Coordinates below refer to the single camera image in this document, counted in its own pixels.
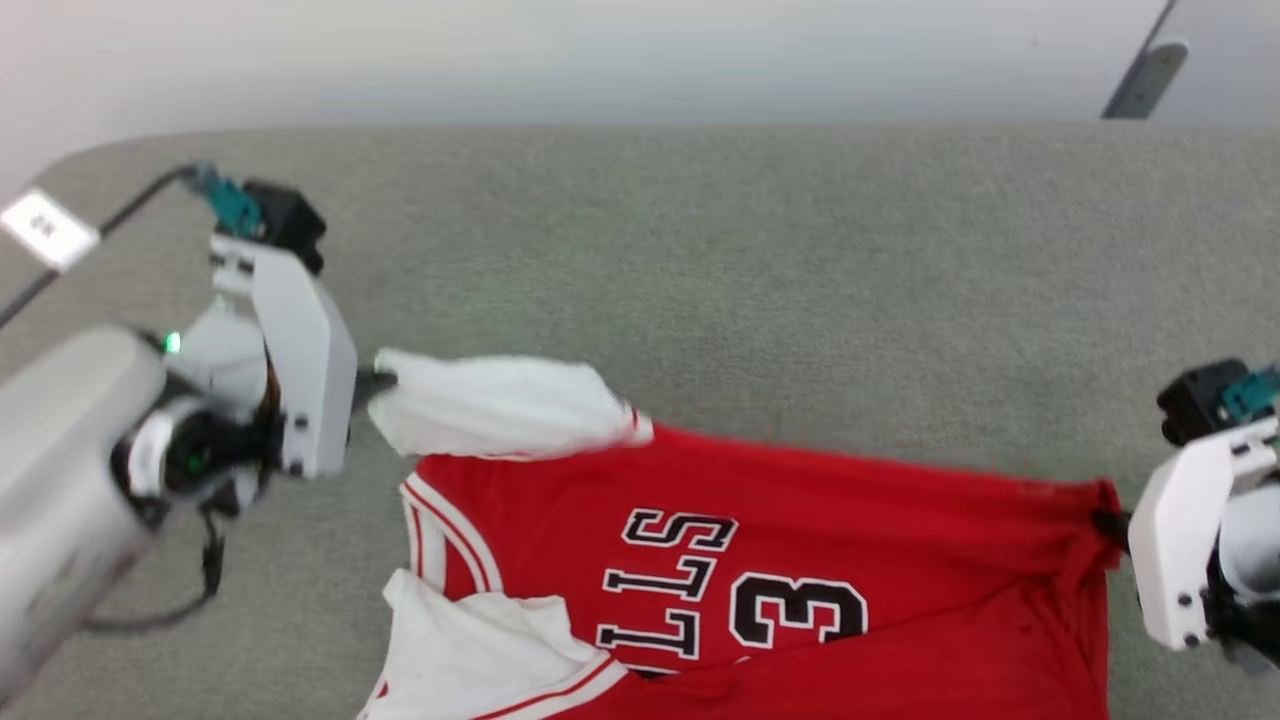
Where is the teal right cable connector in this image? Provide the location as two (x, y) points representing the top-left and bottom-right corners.
(1218, 365), (1280, 424)

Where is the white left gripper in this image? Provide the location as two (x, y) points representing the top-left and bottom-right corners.
(205, 235), (400, 480)

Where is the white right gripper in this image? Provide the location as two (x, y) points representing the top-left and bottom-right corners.
(1092, 415), (1280, 652)

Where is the light grey mounting bracket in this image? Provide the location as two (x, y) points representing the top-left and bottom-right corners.
(1104, 40), (1190, 121)

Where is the thin black looped cable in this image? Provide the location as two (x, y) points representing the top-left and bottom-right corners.
(85, 508), (227, 634)

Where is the dark grey metal strip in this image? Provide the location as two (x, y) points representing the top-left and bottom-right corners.
(1100, 0), (1179, 121)

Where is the teal left cable connector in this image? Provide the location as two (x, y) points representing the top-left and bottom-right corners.
(193, 163), (264, 241)

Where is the white cable label tag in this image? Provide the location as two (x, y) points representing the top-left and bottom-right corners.
(0, 188), (102, 273)

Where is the teal cable connector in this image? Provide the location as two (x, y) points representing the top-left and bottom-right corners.
(193, 163), (264, 241)
(1218, 365), (1280, 424)

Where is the black cable with label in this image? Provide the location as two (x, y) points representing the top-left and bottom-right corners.
(0, 165), (201, 331)

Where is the red white basketball jersey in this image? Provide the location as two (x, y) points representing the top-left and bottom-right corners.
(358, 348), (1126, 720)

